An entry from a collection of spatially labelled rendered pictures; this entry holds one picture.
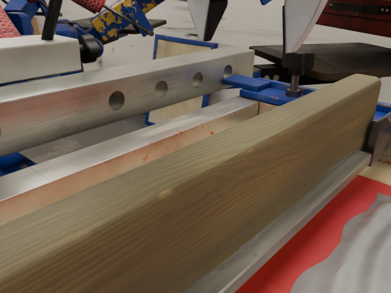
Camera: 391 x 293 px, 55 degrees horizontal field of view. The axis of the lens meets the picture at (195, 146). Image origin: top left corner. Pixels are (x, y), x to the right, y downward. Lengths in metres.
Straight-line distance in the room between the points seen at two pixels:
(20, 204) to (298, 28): 0.23
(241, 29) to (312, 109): 2.39
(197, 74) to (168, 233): 0.38
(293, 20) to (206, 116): 0.28
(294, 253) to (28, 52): 0.31
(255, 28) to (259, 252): 2.40
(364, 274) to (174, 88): 0.31
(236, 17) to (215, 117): 2.24
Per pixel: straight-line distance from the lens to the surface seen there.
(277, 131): 0.23
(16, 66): 0.42
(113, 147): 0.37
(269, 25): 2.54
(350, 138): 0.35
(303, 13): 0.18
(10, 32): 0.61
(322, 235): 0.32
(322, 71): 0.95
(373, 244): 0.32
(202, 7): 0.21
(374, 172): 0.44
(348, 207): 0.37
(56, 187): 0.33
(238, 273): 0.21
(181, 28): 3.01
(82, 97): 0.40
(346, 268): 0.29
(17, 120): 0.37
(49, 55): 0.43
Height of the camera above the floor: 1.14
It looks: 24 degrees down
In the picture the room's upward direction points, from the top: 1 degrees clockwise
